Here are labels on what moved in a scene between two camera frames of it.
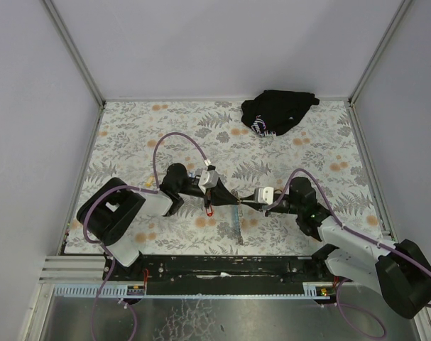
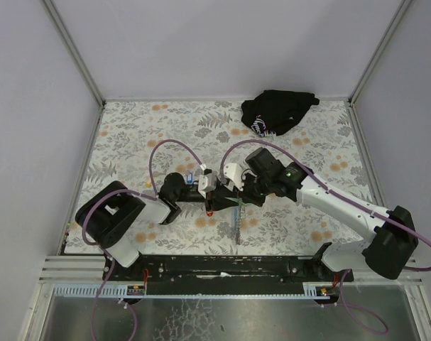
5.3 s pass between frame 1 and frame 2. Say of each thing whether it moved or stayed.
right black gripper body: moved
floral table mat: stayed
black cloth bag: stayed
